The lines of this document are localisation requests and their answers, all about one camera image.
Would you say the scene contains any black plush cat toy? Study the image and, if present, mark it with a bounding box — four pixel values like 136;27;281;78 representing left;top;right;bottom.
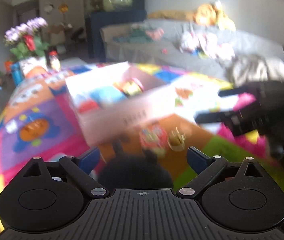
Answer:
98;148;173;192

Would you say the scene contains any red orange plush toy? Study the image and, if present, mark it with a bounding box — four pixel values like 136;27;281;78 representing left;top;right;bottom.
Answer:
139;125;168;158

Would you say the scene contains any blue white wet wipes pack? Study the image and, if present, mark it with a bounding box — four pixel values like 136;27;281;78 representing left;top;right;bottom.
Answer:
89;86;127;105

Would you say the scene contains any yellow pudding toy pink plate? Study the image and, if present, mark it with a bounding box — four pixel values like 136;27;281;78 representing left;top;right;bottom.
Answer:
113;77;144;97

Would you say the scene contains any small gold trinket toy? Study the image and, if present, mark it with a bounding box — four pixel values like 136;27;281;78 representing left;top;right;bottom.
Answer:
167;127;185;152

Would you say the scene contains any grey covered sofa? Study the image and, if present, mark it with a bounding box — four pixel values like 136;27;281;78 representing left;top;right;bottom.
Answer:
107;19;284;86

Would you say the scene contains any colourful cartoon play mat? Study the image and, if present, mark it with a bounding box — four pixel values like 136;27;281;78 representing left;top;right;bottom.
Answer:
0;62;284;240

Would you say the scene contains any pink cardboard box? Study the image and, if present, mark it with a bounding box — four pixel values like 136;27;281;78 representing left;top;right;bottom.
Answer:
65;62;176;146

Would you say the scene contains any glass jar red lid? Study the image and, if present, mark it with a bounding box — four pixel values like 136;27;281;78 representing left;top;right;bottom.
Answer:
49;51;61;72

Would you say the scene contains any blue water bottle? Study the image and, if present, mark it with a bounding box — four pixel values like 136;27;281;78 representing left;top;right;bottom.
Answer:
10;62;24;86

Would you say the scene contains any dark blue cabinet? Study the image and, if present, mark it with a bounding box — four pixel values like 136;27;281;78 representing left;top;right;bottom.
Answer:
85;0;147;62

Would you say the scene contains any yellow duck plush toy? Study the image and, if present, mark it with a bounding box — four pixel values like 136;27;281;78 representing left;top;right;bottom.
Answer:
193;0;236;31

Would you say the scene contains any purple orchid flower pot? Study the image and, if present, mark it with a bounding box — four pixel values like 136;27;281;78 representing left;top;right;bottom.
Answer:
3;17;49;63

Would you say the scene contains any green clothes pile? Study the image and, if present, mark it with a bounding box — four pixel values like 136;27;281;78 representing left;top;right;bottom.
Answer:
113;25;154;43

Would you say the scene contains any yellow sofa cushion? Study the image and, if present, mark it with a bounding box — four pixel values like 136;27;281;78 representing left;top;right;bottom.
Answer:
147;10;195;22

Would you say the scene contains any round wall clock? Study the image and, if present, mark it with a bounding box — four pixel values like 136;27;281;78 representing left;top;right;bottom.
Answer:
44;3;54;14

